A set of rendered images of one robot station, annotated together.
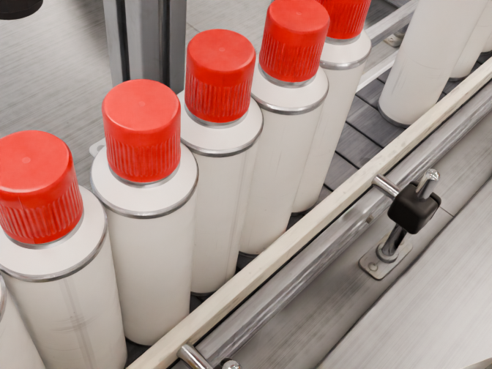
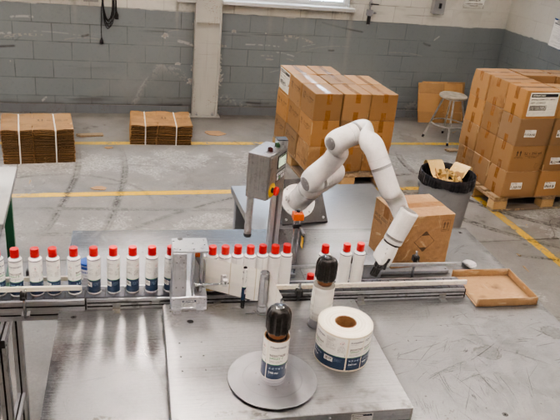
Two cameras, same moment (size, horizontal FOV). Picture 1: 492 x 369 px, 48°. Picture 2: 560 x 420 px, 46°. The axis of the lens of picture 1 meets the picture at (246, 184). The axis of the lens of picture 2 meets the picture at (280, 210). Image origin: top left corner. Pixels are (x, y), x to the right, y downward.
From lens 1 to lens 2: 250 cm
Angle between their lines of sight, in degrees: 41
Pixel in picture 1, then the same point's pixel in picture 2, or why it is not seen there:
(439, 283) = (295, 304)
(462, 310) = (295, 307)
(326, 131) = (283, 268)
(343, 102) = (285, 263)
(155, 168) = (249, 252)
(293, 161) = (272, 267)
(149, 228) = (247, 260)
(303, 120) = (273, 259)
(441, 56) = not seen: hidden behind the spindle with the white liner
